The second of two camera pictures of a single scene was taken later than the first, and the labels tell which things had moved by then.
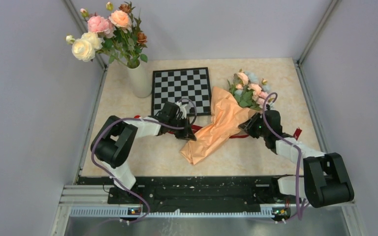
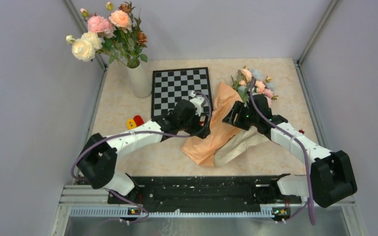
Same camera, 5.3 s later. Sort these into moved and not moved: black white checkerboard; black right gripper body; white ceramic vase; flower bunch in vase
Moved: black right gripper body
Not moved: white ceramic vase; black white checkerboard; flower bunch in vase
